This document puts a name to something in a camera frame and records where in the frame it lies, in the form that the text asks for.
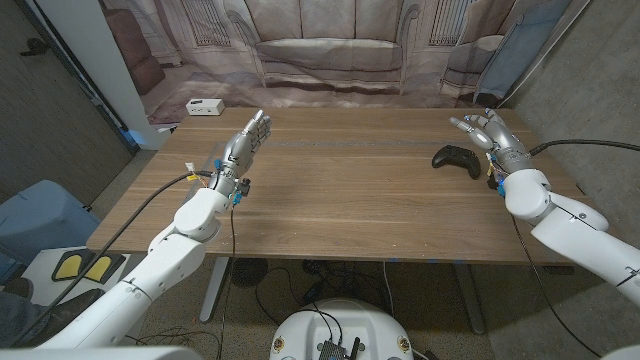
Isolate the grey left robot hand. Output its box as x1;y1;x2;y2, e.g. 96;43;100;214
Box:
209;109;273;197

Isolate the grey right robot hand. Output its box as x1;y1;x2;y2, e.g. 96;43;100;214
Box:
448;108;536;175

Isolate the black game controller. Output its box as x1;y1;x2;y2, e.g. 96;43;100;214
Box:
431;144;482;180

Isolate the white power strip box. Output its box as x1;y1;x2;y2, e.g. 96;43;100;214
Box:
185;98;226;117

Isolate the black round floor fan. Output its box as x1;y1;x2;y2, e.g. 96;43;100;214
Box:
228;257;269;289

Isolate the printed living room backdrop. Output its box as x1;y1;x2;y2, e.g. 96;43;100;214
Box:
98;0;591;126

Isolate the white table leg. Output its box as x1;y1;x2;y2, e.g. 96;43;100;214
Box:
199;256;231;324

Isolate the grey table leg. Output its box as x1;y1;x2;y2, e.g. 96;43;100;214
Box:
452;262;487;335

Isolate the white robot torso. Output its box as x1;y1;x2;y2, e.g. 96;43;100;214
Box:
269;298;415;360

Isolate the yellow and black foot pedal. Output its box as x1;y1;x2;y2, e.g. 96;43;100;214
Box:
51;248;127;283

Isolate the blue plastic bin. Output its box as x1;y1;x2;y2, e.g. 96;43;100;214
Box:
0;179;101;266

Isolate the black antenna module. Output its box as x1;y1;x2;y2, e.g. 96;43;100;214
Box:
317;337;361;360

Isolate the black shoe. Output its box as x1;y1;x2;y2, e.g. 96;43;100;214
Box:
22;288;105;347

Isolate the white flat floor plate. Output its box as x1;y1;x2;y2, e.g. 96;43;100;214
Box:
22;245;151;311

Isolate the person's leg in jeans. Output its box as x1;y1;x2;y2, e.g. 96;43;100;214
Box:
0;291;51;349

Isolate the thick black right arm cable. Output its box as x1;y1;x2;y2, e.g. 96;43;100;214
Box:
528;139;640;157

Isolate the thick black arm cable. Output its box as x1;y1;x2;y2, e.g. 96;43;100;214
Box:
528;139;640;157
7;170;215;349

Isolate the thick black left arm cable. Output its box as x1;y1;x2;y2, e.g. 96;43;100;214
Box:
7;170;215;349

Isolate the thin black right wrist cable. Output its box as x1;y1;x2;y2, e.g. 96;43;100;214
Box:
508;213;602;358

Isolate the black floor cable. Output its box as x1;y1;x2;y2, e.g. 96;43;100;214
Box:
253;266;346;346

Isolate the white wall panel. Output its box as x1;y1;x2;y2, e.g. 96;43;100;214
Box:
29;0;171;151

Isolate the white floor cable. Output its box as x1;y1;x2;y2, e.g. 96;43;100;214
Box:
382;261;397;319

